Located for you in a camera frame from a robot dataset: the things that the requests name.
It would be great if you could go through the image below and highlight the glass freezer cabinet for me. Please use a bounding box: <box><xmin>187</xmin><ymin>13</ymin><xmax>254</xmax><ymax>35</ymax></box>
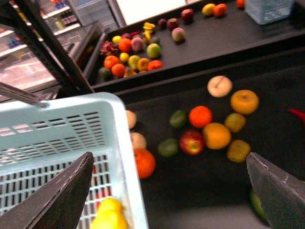
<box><xmin>0</xmin><ymin>23</ymin><xmax>103</xmax><ymax>96</ymax></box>

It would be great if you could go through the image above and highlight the orange next to small basket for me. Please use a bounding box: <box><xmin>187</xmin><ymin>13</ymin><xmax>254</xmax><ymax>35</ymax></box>
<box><xmin>236</xmin><ymin>0</ymin><xmax>245</xmax><ymax>9</ymax></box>

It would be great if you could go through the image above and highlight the red chili pepper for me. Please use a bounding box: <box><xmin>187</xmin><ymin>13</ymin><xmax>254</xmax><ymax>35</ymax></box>
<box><xmin>288</xmin><ymin>108</ymin><xmax>305</xmax><ymax>124</ymax></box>

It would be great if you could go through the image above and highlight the peach pink fruit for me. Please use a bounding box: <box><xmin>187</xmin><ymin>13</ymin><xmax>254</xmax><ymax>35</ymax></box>
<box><xmin>131</xmin><ymin>37</ymin><xmax>144</xmax><ymax>52</ymax></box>

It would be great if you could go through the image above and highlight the green lime upper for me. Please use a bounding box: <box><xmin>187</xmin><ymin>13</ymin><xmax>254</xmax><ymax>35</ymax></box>
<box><xmin>170</xmin><ymin>110</ymin><xmax>188</xmax><ymax>129</ymax></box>

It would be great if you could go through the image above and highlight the yellow orange round fruit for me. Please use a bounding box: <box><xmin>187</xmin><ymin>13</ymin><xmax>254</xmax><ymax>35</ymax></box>
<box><xmin>203</xmin><ymin>123</ymin><xmax>232</xmax><ymax>150</ymax></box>

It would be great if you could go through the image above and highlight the pale round asian pear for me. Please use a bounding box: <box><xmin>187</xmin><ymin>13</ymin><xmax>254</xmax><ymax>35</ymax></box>
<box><xmin>207</xmin><ymin>75</ymin><xmax>233</xmax><ymax>98</ymax></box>

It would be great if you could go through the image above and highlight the large light blue basket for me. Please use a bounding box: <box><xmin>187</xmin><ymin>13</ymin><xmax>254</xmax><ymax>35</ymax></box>
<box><xmin>0</xmin><ymin>93</ymin><xmax>148</xmax><ymax>229</ymax></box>

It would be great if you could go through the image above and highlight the large orange near basket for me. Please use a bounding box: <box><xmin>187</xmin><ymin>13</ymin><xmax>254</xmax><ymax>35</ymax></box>
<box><xmin>133</xmin><ymin>148</ymin><xmax>156</xmax><ymax>179</ymax></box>

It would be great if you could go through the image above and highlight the pink dragon fruit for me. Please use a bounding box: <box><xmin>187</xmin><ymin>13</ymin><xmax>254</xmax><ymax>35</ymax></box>
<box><xmin>100</xmin><ymin>41</ymin><xmax>118</xmax><ymax>56</ymax></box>

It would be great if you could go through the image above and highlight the small blue basket far shelf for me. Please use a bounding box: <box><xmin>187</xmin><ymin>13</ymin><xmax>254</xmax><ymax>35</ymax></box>
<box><xmin>244</xmin><ymin>0</ymin><xmax>295</xmax><ymax>25</ymax></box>

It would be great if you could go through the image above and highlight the green lime lower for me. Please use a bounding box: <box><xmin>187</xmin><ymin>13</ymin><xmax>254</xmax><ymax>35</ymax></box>
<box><xmin>158</xmin><ymin>138</ymin><xmax>179</xmax><ymax>157</ymax></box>

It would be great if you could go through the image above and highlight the large yellow orange persimmon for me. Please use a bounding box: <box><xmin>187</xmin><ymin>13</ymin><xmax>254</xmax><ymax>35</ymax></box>
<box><xmin>230</xmin><ymin>90</ymin><xmax>259</xmax><ymax>115</ymax></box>

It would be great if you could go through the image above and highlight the yellow lemon far shelf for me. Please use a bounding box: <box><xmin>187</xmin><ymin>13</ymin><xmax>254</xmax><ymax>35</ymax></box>
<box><xmin>202</xmin><ymin>3</ymin><xmax>215</xmax><ymax>16</ymax></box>

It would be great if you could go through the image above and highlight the bright orange tangerine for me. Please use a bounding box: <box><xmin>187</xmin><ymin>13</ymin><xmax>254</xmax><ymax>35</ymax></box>
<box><xmin>188</xmin><ymin>105</ymin><xmax>213</xmax><ymax>129</ymax></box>

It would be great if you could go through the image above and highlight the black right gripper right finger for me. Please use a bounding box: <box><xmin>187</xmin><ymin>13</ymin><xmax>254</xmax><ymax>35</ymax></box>
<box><xmin>246</xmin><ymin>152</ymin><xmax>305</xmax><ymax>229</ymax></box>

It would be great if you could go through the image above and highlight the black metal shelf rack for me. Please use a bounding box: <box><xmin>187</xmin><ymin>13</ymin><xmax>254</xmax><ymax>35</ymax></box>
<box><xmin>0</xmin><ymin>0</ymin><xmax>305</xmax><ymax>103</ymax></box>

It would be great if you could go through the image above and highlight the large orange front left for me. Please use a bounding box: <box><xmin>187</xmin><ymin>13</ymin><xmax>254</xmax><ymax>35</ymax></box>
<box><xmin>118</xmin><ymin>38</ymin><xmax>132</xmax><ymax>53</ymax></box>

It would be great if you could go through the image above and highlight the orange beside far lemon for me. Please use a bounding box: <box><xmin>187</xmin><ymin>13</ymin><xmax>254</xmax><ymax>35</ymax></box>
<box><xmin>213</xmin><ymin>3</ymin><xmax>227</xmax><ymax>17</ymax></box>

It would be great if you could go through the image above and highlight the dark red apple far shelf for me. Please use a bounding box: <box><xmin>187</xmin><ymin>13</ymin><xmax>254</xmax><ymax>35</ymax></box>
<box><xmin>181</xmin><ymin>9</ymin><xmax>194</xmax><ymax>23</ymax></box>

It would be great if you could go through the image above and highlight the green lime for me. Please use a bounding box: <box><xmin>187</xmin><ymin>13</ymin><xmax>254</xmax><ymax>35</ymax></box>
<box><xmin>170</xmin><ymin>110</ymin><xmax>188</xmax><ymax>129</ymax></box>
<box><xmin>158</xmin><ymin>138</ymin><xmax>179</xmax><ymax>157</ymax></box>

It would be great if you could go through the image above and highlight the yellow star fruit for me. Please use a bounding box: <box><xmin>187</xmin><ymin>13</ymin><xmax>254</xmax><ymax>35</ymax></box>
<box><xmin>142</xmin><ymin>22</ymin><xmax>156</xmax><ymax>44</ymax></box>

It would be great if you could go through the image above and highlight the yellow lemon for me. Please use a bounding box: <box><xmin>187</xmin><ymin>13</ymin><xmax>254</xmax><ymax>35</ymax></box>
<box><xmin>90</xmin><ymin>198</ymin><xmax>128</xmax><ymax>229</ymax></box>

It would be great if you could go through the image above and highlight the red yellow apple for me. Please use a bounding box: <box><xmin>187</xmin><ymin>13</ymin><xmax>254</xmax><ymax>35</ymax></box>
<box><xmin>179</xmin><ymin>130</ymin><xmax>205</xmax><ymax>156</ymax></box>

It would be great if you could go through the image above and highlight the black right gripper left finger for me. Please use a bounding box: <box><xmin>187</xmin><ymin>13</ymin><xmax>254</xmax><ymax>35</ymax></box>
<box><xmin>0</xmin><ymin>152</ymin><xmax>93</xmax><ymax>229</ymax></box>

